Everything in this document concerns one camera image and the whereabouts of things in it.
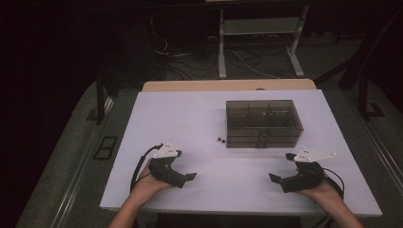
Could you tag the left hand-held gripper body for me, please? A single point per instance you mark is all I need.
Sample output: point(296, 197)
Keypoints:
point(164, 172)

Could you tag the grey metal stand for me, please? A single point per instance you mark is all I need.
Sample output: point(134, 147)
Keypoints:
point(261, 27)

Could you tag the deep smoky transparent drawer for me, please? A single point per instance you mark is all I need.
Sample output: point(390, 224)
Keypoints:
point(247, 132)

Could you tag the person's left hand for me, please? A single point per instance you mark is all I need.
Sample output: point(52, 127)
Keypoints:
point(144, 185)

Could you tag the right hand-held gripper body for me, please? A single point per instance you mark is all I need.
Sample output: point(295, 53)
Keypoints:
point(305, 179)

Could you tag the person's right hand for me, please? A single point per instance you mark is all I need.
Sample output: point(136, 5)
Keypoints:
point(326, 193)

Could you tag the large black stand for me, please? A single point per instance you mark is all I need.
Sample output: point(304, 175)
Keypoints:
point(364, 79)

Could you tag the slim black stand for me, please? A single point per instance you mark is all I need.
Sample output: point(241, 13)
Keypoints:
point(101, 98)

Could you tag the smoky transparent drawer box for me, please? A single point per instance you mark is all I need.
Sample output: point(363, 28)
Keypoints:
point(263, 117)

